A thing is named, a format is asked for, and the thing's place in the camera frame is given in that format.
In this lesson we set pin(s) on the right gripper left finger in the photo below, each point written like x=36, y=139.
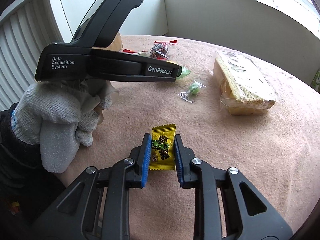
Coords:
x=96, y=203

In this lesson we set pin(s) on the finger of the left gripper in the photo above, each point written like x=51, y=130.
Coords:
x=125, y=67

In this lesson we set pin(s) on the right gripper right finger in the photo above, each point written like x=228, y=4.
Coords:
x=227, y=204

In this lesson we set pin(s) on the red white snack pouch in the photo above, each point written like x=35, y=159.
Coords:
x=140, y=53

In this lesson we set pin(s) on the red dates candy bag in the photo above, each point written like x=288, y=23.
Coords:
x=160, y=49

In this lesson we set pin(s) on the yellow jelly cup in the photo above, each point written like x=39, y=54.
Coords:
x=183, y=72

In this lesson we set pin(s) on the yellow candy packet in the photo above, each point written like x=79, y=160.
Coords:
x=162, y=146

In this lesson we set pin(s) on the wafer biscuit pack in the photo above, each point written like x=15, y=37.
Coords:
x=244, y=89

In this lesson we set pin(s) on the white gloved left hand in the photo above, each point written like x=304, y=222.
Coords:
x=60, y=117

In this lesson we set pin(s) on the brown cardboard box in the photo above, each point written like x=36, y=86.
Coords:
x=117, y=44

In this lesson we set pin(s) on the white cabinet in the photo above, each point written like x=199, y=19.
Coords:
x=149, y=18

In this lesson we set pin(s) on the pink table cloth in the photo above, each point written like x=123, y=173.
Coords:
x=277, y=152

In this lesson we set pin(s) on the white slatted radiator cover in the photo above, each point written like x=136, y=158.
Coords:
x=25, y=31

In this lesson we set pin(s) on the small green wrapped candy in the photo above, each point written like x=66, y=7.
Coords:
x=192, y=92

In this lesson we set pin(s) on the green carton box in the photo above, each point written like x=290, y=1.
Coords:
x=315, y=84

